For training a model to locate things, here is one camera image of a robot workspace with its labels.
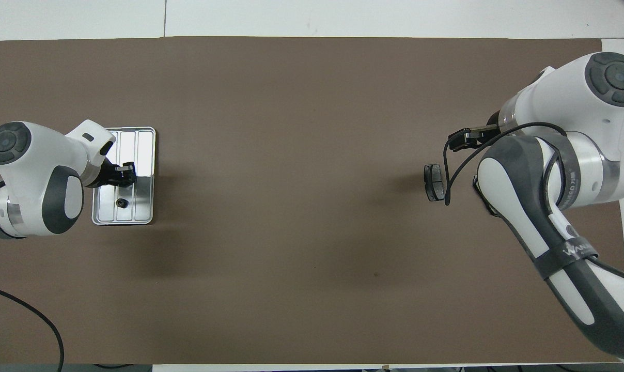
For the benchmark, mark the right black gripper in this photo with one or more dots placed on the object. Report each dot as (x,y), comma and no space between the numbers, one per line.
(482,135)

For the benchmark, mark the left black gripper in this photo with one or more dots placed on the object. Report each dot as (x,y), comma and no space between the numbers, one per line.
(105,175)

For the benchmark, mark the small black bearing gear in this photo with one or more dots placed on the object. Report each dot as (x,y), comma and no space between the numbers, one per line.
(121,203)

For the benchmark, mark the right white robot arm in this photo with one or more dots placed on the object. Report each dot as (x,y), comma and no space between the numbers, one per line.
(575,103)

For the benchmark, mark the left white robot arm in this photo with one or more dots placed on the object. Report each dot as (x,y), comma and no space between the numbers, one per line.
(33,170)

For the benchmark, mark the silver metal tray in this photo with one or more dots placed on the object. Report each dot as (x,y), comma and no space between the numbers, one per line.
(141,206)

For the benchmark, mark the short grey brake pad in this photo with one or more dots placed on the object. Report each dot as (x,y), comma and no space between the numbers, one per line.
(433,178)

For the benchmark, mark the brown table mat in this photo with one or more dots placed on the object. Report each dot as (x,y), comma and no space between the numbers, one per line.
(312,77)

